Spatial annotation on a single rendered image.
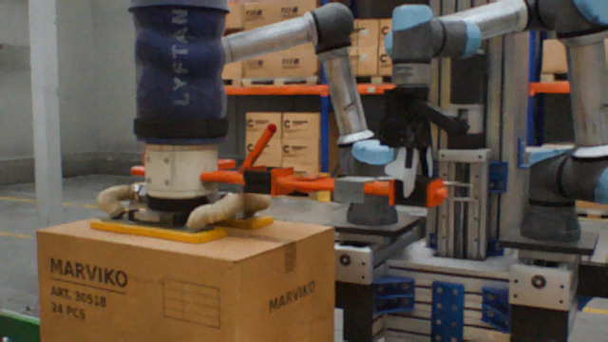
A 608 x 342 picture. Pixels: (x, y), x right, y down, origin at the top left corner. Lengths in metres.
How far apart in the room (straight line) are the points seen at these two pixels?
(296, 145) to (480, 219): 7.65
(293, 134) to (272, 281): 8.14
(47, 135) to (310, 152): 5.47
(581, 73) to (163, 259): 1.01
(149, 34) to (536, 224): 1.05
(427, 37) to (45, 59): 3.46
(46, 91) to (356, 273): 3.07
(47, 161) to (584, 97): 3.52
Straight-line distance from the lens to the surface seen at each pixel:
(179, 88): 1.52
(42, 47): 4.50
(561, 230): 1.78
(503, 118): 1.98
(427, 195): 1.28
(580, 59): 1.64
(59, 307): 1.69
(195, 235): 1.45
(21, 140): 12.42
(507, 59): 1.98
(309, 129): 9.39
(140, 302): 1.49
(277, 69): 9.56
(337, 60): 2.02
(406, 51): 1.29
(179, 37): 1.53
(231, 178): 1.50
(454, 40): 1.35
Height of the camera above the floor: 1.39
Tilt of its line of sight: 6 degrees down
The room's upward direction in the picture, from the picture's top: straight up
